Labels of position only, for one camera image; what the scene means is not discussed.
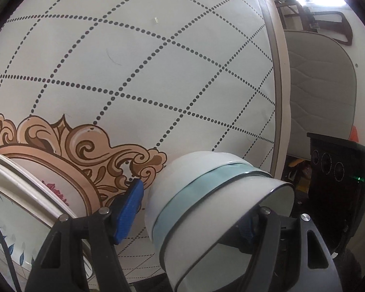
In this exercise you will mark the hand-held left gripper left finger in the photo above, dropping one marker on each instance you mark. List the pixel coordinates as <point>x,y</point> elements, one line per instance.
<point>127,216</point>

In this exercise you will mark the orange object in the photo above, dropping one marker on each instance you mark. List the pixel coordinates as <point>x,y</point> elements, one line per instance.
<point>354,133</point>

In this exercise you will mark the white bowl blue band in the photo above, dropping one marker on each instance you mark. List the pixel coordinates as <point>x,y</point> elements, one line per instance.
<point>194,194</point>

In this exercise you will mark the black office chair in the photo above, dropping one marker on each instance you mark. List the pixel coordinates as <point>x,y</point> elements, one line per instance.
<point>343,24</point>

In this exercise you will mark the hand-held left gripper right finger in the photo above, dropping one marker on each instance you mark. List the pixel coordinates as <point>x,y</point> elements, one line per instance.
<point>248,231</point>

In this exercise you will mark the wooden dining table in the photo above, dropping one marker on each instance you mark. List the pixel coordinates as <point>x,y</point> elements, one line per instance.
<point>281,67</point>

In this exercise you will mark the white floral plate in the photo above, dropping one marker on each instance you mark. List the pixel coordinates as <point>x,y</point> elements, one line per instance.
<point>18,178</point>

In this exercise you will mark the grey padded chair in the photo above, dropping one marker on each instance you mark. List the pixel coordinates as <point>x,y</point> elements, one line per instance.
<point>316,91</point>

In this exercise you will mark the printed tablecloth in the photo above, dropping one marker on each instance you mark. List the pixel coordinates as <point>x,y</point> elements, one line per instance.
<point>140,67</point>

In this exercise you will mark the white plate blue pattern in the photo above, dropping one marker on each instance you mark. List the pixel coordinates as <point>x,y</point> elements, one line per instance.
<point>6,249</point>

